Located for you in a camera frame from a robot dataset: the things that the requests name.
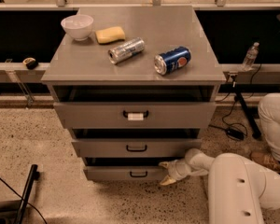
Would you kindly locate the grey bottom drawer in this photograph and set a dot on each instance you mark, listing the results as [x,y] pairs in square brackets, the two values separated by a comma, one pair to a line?
[124,173]

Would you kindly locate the white bowl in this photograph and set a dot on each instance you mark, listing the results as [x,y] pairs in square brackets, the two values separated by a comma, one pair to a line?
[78,26]

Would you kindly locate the black power adapter with cable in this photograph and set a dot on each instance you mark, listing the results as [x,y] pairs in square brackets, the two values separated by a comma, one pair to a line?
[235,131]

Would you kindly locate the person leg beige trousers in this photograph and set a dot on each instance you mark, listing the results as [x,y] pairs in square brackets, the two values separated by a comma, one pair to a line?
[269,115]

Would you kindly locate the black pole bottom left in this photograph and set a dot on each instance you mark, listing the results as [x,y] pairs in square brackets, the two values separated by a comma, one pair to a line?
[32,177]

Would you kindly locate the brown shoe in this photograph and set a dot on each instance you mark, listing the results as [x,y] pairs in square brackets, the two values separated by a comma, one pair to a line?
[265,159]

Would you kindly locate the clear plastic water bottle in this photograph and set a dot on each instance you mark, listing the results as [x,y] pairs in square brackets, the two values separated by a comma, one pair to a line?
[250,57]

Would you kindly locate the blue pepsi can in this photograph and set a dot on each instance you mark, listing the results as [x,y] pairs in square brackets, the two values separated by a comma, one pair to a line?
[169,61]

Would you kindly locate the silver can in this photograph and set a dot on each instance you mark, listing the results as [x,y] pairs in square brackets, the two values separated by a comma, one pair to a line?
[126,50]

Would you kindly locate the grey top drawer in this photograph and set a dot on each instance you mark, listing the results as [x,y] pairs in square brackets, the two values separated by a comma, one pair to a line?
[118,115]

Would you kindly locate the grey middle drawer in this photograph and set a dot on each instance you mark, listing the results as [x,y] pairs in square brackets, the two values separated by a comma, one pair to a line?
[134,148]

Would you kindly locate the black stand leg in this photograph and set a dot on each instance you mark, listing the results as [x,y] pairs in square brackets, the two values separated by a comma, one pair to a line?
[255,128]

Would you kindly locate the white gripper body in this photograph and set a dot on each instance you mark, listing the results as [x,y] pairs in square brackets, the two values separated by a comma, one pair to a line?
[176,170]

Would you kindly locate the yellow sponge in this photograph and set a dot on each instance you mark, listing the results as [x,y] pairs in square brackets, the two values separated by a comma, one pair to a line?
[109,35]

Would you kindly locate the grey drawer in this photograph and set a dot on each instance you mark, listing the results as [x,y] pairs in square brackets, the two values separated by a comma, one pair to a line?
[124,173]
[134,148]
[118,115]

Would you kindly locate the grey drawer cabinet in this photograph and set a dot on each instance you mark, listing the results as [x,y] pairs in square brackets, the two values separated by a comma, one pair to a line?
[81,72]

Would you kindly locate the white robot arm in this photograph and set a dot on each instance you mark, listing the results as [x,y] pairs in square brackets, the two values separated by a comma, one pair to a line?
[238,188]

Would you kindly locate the black yellow tape measure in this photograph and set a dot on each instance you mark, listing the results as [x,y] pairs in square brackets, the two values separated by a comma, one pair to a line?
[30,63]

